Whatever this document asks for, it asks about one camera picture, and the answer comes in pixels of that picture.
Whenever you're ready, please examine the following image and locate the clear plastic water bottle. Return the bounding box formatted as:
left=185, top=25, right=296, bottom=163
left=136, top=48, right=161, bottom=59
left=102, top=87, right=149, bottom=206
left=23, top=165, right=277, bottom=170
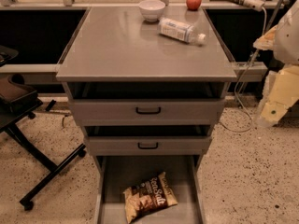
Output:
left=158, top=18, right=206, bottom=46

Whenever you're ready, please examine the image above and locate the red apple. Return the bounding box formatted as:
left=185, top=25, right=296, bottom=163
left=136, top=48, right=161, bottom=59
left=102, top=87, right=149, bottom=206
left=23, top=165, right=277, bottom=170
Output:
left=186, top=0, right=202, bottom=10

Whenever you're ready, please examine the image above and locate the white ceramic bowl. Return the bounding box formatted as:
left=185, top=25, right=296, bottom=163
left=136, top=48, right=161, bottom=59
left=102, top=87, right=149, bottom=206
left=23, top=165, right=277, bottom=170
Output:
left=138, top=0, right=165, bottom=21

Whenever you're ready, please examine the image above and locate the grey top drawer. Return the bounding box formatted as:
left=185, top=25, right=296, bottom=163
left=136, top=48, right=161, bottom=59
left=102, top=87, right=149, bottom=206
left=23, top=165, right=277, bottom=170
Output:
left=69, top=99, right=224, bottom=126

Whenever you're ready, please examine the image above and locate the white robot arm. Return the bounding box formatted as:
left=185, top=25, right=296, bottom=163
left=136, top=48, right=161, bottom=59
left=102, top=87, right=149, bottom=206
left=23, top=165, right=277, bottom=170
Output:
left=253, top=0, right=299, bottom=127

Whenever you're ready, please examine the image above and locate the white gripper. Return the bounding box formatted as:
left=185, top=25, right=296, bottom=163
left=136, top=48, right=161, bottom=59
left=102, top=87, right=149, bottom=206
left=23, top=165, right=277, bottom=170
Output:
left=253, top=25, right=299, bottom=128

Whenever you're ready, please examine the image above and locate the grey middle drawer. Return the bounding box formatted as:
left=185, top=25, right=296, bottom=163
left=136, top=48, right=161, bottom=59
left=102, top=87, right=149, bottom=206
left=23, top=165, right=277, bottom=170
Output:
left=84, top=136, right=211, bottom=156

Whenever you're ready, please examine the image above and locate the brown sea salt chip bag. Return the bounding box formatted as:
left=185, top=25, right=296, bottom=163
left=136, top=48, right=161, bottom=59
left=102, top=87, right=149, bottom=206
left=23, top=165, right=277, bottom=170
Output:
left=123, top=172, right=178, bottom=224

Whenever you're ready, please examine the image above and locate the grey bottom drawer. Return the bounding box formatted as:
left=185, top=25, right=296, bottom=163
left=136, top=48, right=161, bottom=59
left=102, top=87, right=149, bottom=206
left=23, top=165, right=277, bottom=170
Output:
left=94, top=155, right=206, bottom=224

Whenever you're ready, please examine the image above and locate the grey drawer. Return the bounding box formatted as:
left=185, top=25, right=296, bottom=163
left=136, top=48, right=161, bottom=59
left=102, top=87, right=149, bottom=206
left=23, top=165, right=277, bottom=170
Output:
left=84, top=136, right=211, bottom=156
left=69, top=99, right=224, bottom=126
left=94, top=155, right=206, bottom=224

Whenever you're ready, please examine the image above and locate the white power cable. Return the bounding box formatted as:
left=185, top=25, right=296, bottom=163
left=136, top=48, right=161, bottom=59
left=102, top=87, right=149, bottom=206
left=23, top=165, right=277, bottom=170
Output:
left=218, top=6, right=269, bottom=133

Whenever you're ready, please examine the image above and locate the grey drawer cabinet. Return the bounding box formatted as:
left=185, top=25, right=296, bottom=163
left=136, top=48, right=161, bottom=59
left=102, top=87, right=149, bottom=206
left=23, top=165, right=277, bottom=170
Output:
left=55, top=5, right=238, bottom=224

